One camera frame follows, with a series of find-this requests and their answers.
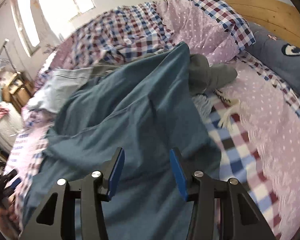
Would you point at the olive green garment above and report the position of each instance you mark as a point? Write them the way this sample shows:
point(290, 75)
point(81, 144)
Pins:
point(210, 75)

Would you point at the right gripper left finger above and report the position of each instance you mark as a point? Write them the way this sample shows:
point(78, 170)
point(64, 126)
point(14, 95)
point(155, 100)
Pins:
point(54, 218)

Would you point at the plaid bed sheet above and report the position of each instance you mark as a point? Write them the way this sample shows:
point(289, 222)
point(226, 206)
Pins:
point(272, 127)

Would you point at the clear plastic storage bag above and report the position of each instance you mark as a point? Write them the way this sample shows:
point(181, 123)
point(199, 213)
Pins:
point(10, 125)

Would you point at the plaid folded quilt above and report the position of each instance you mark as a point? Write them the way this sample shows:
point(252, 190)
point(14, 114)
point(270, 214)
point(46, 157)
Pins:
point(209, 27)

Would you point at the cardboard boxes stack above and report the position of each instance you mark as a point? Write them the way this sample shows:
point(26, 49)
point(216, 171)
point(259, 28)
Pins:
point(16, 88)

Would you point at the dark blue plush pillow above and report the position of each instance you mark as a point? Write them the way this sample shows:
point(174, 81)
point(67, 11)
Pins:
point(280, 56)

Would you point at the wooden headboard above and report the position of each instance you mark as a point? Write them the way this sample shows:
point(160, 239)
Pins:
point(279, 18)

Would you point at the person left hand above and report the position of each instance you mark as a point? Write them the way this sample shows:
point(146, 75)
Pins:
point(5, 216)

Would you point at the black clothes rack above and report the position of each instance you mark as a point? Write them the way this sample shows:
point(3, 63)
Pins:
point(6, 63)

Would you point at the dark teal sweater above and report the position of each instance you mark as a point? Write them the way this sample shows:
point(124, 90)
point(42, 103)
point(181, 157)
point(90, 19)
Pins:
point(145, 108)

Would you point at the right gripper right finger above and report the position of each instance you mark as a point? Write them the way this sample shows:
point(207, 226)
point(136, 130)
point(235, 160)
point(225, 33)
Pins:
point(219, 207)

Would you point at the light blue garment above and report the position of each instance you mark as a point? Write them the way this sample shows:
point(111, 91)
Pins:
point(56, 91)

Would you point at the window with curtain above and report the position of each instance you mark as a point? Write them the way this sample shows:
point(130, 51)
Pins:
point(46, 23)

